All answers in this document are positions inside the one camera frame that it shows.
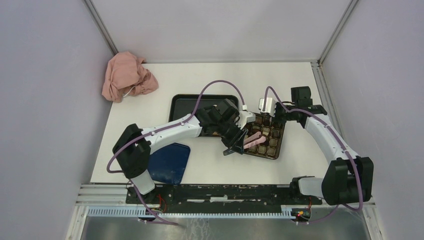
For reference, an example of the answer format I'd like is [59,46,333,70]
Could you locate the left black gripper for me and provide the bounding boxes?
[215,119,248,155]

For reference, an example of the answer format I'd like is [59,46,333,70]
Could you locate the pink cat paw tongs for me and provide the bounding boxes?
[223,132,267,156]

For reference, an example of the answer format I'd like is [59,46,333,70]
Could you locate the blue chocolate box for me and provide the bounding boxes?
[244,113,285,160]

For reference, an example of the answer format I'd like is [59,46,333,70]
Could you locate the black chocolate tray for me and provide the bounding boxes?
[168,94,243,139]

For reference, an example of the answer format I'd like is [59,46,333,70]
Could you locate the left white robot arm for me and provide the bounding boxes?
[112,99,256,204]

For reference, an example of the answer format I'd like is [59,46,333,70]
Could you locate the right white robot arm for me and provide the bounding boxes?
[274,86,374,211]

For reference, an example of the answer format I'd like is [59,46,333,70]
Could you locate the blue tin lid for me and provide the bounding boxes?
[147,143,191,185]

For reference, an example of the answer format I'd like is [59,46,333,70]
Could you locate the pink cloth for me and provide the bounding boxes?
[101,51,159,103]

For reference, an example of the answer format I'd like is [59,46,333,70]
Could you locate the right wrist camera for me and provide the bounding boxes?
[258,97,277,117]

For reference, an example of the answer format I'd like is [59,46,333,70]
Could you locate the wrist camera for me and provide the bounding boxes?
[258,97,277,117]
[236,104,256,129]

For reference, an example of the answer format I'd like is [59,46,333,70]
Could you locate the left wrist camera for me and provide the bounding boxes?
[236,104,256,129]

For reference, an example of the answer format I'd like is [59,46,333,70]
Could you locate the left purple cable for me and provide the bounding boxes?
[106,79,247,227]

